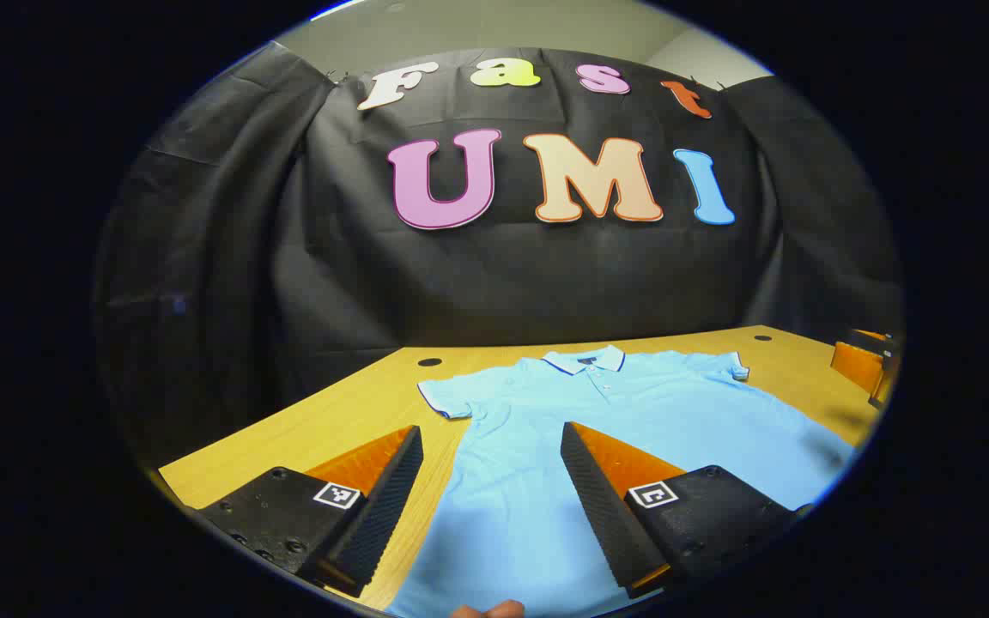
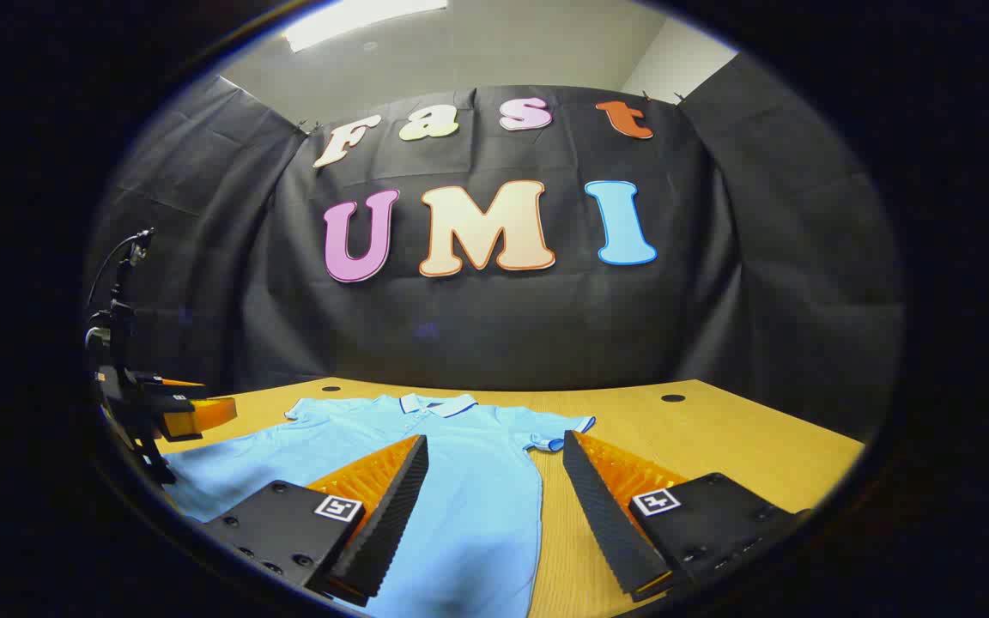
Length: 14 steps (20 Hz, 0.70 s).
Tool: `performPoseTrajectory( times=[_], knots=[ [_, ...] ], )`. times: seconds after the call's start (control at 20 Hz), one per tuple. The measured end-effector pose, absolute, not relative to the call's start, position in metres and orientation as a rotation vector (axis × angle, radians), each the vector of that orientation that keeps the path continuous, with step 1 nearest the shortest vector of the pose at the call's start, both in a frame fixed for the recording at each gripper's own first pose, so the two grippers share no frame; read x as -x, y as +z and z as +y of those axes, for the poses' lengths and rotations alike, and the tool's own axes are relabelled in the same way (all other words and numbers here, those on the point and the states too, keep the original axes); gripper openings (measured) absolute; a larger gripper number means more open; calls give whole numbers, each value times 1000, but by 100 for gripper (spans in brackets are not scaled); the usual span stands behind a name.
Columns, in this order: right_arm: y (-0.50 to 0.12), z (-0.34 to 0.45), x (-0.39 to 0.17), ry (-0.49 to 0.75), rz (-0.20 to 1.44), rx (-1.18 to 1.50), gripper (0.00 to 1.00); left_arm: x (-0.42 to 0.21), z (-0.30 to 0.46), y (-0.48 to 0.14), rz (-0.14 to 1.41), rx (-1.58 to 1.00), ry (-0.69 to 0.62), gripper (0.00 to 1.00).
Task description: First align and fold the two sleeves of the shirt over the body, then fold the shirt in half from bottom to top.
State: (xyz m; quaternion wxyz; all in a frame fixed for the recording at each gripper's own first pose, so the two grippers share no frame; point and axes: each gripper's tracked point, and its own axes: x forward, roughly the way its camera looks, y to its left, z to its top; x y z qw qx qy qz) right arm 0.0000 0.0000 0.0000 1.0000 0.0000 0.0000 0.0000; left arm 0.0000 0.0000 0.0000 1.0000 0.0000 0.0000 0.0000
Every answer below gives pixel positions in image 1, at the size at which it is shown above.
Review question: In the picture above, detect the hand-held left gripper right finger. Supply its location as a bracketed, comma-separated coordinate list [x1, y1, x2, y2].
[560, 421, 800, 600]

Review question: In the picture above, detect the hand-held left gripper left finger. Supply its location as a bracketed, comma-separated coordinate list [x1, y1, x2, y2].
[198, 424, 425, 599]

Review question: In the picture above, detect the black backdrop cloth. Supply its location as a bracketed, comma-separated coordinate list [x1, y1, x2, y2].
[93, 41, 905, 469]

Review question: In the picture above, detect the light blue T-shirt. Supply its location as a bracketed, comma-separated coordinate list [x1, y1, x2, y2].
[385, 345, 856, 618]

